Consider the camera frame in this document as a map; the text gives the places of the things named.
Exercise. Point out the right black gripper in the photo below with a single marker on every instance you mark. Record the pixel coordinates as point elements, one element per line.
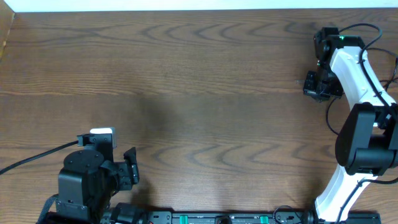
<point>308,89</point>

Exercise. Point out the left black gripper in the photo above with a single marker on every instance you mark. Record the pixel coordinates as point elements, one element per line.
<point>125,180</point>

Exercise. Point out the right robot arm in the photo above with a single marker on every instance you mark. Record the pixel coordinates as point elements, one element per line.
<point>366,145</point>

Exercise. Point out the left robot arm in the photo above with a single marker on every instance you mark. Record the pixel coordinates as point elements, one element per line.
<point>88,180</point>

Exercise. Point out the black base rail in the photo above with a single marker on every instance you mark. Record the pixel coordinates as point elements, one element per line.
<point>126,213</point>

